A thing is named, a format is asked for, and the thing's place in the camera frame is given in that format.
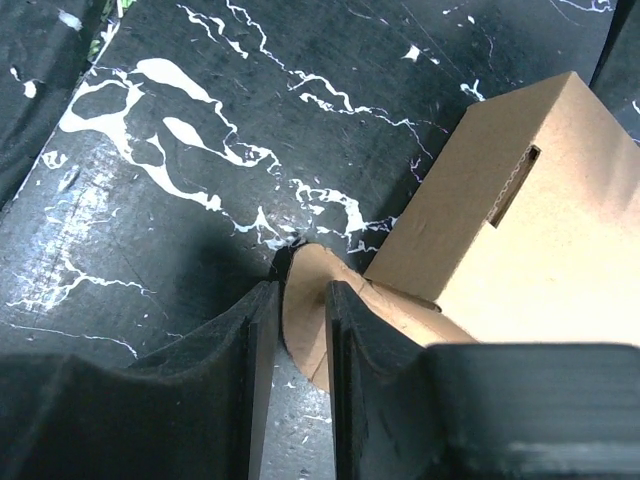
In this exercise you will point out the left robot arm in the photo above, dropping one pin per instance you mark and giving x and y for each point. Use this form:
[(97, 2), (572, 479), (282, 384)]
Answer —
[(615, 80)]

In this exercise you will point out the cardboard box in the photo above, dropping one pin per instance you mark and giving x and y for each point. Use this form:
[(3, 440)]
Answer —
[(525, 229)]

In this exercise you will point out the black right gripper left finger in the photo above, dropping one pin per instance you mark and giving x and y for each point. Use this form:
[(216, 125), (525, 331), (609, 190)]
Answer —
[(194, 409)]

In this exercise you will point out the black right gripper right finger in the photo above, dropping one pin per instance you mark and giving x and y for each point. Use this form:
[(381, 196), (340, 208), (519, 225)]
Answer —
[(476, 411)]

